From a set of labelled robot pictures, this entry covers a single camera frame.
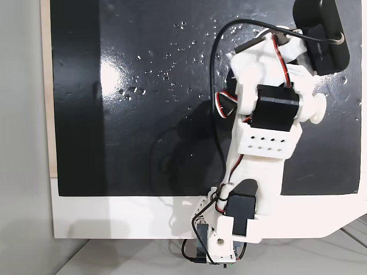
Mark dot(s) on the glossy black table mat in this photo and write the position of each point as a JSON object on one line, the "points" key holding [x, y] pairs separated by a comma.
{"points": [[129, 143]]}

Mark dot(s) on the black oval camera box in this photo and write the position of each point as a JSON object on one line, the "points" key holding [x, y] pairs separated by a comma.
{"points": [[324, 43]]}

